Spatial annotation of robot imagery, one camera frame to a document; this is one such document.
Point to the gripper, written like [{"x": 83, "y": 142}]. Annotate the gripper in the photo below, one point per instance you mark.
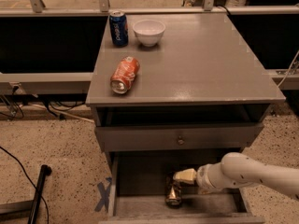
[{"x": 205, "y": 175}]

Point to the orange can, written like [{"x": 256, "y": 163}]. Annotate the orange can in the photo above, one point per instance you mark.
[{"x": 172, "y": 191}]

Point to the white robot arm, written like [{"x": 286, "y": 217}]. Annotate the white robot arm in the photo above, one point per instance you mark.
[{"x": 236, "y": 170}]

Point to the open middle drawer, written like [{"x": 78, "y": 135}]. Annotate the open middle drawer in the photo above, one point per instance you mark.
[{"x": 137, "y": 193}]

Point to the top drawer with knob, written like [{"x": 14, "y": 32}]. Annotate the top drawer with knob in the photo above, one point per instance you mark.
[{"x": 138, "y": 128}]

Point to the red Coca-Cola can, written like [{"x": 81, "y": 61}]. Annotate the red Coca-Cola can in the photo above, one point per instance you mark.
[{"x": 123, "y": 78}]

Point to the blue Pepsi can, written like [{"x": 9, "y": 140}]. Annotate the blue Pepsi can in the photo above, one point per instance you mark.
[{"x": 118, "y": 28}]

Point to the grey wooden cabinet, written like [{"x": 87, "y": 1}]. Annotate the grey wooden cabinet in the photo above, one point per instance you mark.
[{"x": 201, "y": 60}]

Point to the grey metal railing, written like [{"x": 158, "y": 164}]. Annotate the grey metal railing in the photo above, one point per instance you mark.
[{"x": 286, "y": 79}]

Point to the black metal leg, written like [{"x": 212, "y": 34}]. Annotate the black metal leg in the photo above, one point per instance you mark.
[{"x": 28, "y": 208}]

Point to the white bowl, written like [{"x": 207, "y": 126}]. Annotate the white bowl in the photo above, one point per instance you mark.
[{"x": 149, "y": 32}]

